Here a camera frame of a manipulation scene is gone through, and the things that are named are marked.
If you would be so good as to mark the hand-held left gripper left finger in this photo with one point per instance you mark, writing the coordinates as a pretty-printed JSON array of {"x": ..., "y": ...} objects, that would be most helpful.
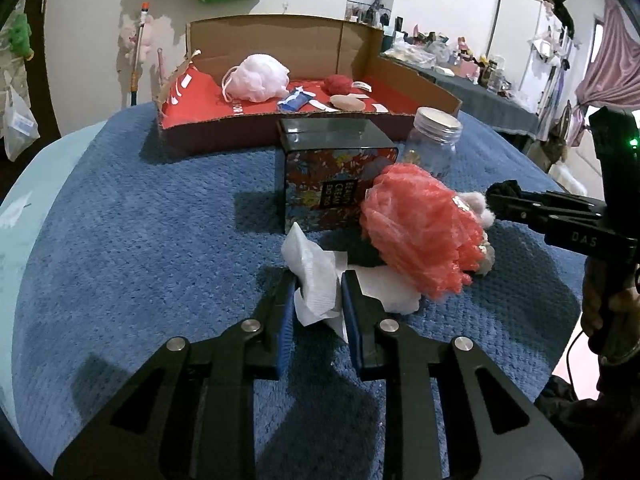
[{"x": 286, "y": 330}]

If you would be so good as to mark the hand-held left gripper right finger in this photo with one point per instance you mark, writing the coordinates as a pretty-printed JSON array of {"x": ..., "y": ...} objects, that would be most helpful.
[{"x": 350, "y": 330}]

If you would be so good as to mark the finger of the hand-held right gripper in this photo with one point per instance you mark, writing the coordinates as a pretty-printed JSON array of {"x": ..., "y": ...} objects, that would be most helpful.
[
  {"x": 560, "y": 198},
  {"x": 525, "y": 215}
]

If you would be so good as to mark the black scrunchie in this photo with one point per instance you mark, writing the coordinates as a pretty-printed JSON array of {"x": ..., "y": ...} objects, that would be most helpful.
[{"x": 504, "y": 190}]

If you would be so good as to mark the white tissue paper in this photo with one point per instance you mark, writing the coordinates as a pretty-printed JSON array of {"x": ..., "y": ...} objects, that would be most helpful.
[
  {"x": 315, "y": 280},
  {"x": 395, "y": 297}
]

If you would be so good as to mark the cream crochet scrunchie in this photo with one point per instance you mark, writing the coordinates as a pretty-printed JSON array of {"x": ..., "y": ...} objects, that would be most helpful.
[{"x": 485, "y": 260}]

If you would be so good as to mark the red mesh bath pouf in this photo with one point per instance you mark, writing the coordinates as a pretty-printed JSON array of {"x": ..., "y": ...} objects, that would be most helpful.
[{"x": 420, "y": 225}]

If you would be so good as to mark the blue white packet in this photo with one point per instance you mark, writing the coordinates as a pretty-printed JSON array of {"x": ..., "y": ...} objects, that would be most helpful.
[{"x": 292, "y": 102}]

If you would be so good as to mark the white mesh bath pouf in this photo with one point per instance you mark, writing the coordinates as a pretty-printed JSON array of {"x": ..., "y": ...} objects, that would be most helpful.
[{"x": 257, "y": 77}]

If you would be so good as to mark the brown cardboard box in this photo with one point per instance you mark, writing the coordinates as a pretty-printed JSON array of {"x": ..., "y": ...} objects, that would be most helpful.
[{"x": 300, "y": 40}]

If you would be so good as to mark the person's right hand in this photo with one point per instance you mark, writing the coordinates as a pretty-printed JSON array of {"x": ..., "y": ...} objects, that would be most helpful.
[{"x": 612, "y": 310}]

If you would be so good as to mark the pink curtain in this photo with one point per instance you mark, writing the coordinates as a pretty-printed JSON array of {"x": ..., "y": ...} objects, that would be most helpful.
[{"x": 610, "y": 60}]

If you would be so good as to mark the clear plastic jar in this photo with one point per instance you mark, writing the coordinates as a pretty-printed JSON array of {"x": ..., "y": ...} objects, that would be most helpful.
[{"x": 435, "y": 145}]

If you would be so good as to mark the table with dark cloth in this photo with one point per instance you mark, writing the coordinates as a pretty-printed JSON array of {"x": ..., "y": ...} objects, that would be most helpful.
[{"x": 490, "y": 97}]

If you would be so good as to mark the blue textured blanket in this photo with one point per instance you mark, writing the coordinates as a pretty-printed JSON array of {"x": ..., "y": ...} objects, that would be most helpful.
[{"x": 175, "y": 260}]

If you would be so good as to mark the white fridge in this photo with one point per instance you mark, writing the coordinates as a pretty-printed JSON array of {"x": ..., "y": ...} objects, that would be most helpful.
[{"x": 520, "y": 45}]

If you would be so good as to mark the floral tin box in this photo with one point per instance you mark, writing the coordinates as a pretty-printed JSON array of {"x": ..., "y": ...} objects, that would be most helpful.
[{"x": 325, "y": 180}]

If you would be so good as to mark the cluster of cosmetic bottles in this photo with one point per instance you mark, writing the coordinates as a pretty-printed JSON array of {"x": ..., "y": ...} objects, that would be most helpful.
[{"x": 450, "y": 55}]

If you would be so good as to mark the red printed box liner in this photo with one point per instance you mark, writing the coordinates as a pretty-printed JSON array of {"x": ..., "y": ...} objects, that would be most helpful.
[{"x": 200, "y": 97}]

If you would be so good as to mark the pink stick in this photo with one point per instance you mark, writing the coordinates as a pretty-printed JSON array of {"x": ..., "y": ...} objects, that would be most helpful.
[{"x": 161, "y": 65}]

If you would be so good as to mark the light teal mattress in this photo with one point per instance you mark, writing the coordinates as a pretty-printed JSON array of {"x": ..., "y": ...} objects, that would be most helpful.
[{"x": 25, "y": 195}]

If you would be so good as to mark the orange tipped pole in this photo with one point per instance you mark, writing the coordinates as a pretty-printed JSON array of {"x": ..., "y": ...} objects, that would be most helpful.
[{"x": 140, "y": 45}]

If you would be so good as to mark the pink plush toy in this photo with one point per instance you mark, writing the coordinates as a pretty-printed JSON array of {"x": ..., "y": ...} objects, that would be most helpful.
[{"x": 150, "y": 35}]

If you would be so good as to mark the clear plastic bag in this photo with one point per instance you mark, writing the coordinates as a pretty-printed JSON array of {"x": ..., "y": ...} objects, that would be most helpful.
[{"x": 17, "y": 125}]

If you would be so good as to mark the green plush toy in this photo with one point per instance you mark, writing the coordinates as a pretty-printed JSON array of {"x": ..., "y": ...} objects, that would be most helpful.
[{"x": 20, "y": 35}]

